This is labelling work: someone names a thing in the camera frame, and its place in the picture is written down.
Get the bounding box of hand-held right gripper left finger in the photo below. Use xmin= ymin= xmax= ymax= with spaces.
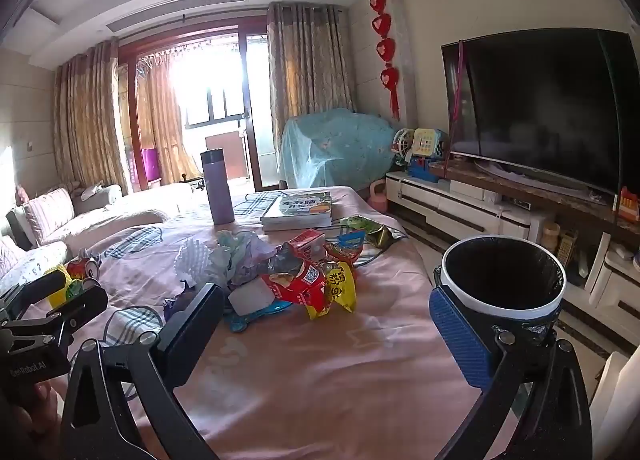
xmin=59 ymin=283 xmax=226 ymax=460

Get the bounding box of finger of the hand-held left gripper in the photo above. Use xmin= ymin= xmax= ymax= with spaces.
xmin=0 ymin=271 xmax=69 ymax=313
xmin=29 ymin=286 xmax=109 ymax=341

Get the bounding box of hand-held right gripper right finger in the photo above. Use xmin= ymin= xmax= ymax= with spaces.
xmin=429 ymin=285 xmax=594 ymax=460

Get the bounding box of red drink can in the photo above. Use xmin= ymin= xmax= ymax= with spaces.
xmin=65 ymin=252 xmax=104 ymax=281

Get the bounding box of blue cheese stick wrapper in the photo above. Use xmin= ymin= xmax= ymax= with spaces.
xmin=222 ymin=300 xmax=296 ymax=333

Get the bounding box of white bin with black bag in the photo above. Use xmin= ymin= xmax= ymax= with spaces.
xmin=431 ymin=235 xmax=568 ymax=335

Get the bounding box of person's left hand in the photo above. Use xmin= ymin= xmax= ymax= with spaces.
xmin=16 ymin=381 xmax=64 ymax=460

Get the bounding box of yellow green wrapper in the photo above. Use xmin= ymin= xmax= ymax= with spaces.
xmin=45 ymin=265 xmax=84 ymax=309

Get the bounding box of pink striped cushion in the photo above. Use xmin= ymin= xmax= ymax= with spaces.
xmin=22 ymin=187 xmax=76 ymax=247

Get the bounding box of white foam fruit net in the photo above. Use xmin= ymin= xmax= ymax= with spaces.
xmin=174 ymin=237 xmax=214 ymax=291

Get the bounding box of light pink sofa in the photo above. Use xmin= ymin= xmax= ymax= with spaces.
xmin=0 ymin=182 xmax=171 ymax=291

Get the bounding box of crumpled pale plastic bag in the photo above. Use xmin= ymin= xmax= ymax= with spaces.
xmin=210 ymin=230 xmax=279 ymax=288

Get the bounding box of red snack packet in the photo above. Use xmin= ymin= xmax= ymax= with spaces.
xmin=260 ymin=260 xmax=331 ymax=309

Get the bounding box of yellow snack packet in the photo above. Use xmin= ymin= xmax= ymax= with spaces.
xmin=305 ymin=262 xmax=357 ymax=321

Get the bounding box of white television cabinet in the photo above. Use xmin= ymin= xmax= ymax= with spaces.
xmin=385 ymin=160 xmax=640 ymax=341

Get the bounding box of pink printed tablecloth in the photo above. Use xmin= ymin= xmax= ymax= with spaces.
xmin=0 ymin=185 xmax=501 ymax=460

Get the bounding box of orange snack packet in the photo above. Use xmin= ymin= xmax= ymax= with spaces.
xmin=325 ymin=232 xmax=369 ymax=267

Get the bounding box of green snack packet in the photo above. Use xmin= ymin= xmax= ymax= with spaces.
xmin=340 ymin=215 xmax=396 ymax=251

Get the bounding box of red milk carton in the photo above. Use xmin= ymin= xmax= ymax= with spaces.
xmin=287 ymin=230 xmax=327 ymax=261

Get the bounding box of thin white book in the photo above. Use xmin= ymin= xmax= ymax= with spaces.
xmin=261 ymin=212 xmax=334 ymax=232

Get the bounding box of purple plastic bin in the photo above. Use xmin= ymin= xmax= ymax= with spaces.
xmin=142 ymin=147 xmax=161 ymax=183

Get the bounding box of green cover picture book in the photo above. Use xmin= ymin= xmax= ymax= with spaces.
xmin=260 ymin=191 xmax=333 ymax=221

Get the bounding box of beige patterned curtain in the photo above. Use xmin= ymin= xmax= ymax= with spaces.
xmin=266 ymin=2 xmax=357 ymax=151
xmin=52 ymin=37 xmax=131 ymax=195

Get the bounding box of wooden board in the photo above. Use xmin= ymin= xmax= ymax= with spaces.
xmin=205 ymin=130 xmax=249 ymax=181

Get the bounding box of yellow blue toy register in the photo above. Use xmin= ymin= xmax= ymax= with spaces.
xmin=406 ymin=127 xmax=451 ymax=181

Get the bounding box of white mesh toy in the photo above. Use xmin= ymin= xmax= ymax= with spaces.
xmin=392 ymin=129 xmax=415 ymax=158

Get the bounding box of sheer beige curtain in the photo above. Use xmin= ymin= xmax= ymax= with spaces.
xmin=135 ymin=52 xmax=201 ymax=185

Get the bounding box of red yellow toy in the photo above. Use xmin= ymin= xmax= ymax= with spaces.
xmin=619 ymin=186 xmax=640 ymax=222

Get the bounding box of teal dust cover cloth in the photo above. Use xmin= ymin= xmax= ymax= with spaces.
xmin=277 ymin=108 xmax=399 ymax=191

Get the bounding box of black flat television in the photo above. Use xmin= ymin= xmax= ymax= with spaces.
xmin=441 ymin=28 xmax=634 ymax=199

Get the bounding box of red hanging knot decoration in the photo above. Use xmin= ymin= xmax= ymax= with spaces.
xmin=369 ymin=0 xmax=402 ymax=121

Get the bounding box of ceiling air vent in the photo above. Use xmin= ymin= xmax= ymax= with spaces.
xmin=106 ymin=0 xmax=249 ymax=33

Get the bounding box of wooden sliding door frame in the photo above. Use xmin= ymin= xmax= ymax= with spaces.
xmin=118 ymin=10 xmax=281 ymax=193

